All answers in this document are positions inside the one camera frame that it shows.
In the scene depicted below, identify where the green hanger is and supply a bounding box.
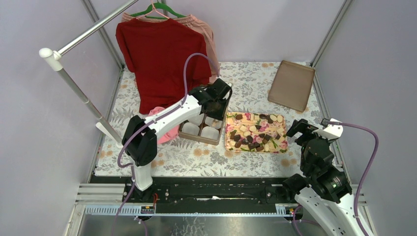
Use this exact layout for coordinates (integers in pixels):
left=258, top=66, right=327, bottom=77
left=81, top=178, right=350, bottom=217
left=130, top=2, right=185, bottom=19

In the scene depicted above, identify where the gold chocolate box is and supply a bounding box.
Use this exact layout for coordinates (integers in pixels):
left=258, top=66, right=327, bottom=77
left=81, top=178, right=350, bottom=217
left=178, top=83, right=233, bottom=146

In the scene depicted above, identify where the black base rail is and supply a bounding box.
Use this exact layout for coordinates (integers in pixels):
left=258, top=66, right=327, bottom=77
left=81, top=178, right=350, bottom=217
left=123, top=177, right=296, bottom=213

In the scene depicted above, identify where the gold box lid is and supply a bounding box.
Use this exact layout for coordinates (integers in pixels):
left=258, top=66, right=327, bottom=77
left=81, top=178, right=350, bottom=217
left=267, top=60, right=315, bottom=112

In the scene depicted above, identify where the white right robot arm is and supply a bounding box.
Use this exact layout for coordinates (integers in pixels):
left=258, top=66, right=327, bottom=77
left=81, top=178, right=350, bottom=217
left=282, top=118, right=379, bottom=236

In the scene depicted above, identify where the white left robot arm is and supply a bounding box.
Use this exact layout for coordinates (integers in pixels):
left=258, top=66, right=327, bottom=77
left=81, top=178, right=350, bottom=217
left=120, top=78, right=233, bottom=202

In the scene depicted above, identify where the pink cloth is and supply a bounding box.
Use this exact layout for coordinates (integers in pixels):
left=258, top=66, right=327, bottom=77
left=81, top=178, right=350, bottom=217
left=148, top=107, right=179, bottom=145

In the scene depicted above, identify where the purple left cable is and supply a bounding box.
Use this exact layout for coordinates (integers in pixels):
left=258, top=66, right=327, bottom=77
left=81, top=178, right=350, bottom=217
left=111, top=53, right=221, bottom=236

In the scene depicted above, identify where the silver clothes rack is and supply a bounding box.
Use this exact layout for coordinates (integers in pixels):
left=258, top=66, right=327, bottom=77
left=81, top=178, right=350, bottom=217
left=38, top=0, right=141, bottom=149

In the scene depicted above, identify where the floral chocolate tray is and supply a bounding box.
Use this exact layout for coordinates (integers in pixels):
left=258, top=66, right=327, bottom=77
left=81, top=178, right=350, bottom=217
left=225, top=112, right=289, bottom=153

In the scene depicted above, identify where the red t-shirt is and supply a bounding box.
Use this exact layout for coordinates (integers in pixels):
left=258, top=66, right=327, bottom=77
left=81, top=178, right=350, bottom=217
left=116, top=19, right=211, bottom=114

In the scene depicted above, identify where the beige pink garment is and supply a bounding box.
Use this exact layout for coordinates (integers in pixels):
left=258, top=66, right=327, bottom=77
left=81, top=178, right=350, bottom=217
left=121, top=12, right=220, bottom=83

